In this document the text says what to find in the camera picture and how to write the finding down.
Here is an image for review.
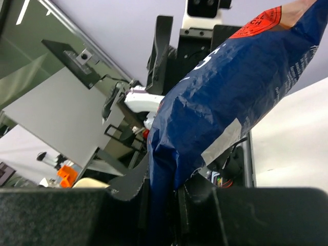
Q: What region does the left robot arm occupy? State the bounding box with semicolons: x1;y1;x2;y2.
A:
119;15;240;128

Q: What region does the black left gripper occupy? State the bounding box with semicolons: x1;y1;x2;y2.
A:
146;15;241;95

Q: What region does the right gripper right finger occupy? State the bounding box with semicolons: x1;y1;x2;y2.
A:
177;186;327;245

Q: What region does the aluminium mounting rail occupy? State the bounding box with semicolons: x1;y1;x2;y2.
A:
241;132;256;188

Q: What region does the blue Burts spicy chilli bag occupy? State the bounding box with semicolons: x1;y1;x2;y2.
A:
145;0;327;245

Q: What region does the black left base bracket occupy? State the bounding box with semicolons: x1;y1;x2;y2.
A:
207;137;248;188

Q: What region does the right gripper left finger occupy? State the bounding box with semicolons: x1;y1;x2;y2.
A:
1;156;149;245

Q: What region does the orange plastic part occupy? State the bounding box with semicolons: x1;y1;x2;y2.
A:
57;165;78;188

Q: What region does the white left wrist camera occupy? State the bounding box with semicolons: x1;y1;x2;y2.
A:
181;0;232;30

